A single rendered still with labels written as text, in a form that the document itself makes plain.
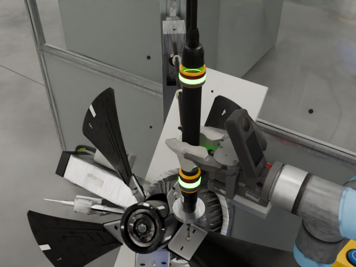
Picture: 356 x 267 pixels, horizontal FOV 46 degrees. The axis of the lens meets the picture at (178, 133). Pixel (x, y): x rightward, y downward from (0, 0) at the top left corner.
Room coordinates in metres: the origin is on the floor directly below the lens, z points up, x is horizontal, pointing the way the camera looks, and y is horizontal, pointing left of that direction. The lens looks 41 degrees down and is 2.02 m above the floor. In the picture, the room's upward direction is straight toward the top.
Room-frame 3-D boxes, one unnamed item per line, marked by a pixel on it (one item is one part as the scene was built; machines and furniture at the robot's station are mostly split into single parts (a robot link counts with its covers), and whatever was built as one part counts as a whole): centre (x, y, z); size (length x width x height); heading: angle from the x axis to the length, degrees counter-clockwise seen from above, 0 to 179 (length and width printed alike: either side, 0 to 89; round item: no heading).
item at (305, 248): (0.45, -0.27, 1.38); 0.11 x 0.08 x 0.11; 133
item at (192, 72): (0.58, -0.02, 1.65); 0.04 x 0.04 x 0.03
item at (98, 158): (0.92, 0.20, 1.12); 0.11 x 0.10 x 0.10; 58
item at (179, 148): (0.55, -0.01, 1.48); 0.09 x 0.03 x 0.06; 69
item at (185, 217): (0.59, -0.02, 1.34); 0.09 x 0.07 x 0.10; 3
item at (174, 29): (1.20, 0.01, 1.39); 0.10 x 0.07 x 0.08; 3
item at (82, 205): (0.77, 0.27, 1.08); 0.07 x 0.04 x 0.06; 69
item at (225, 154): (0.52, -0.12, 1.47); 0.12 x 0.08 x 0.09; 58
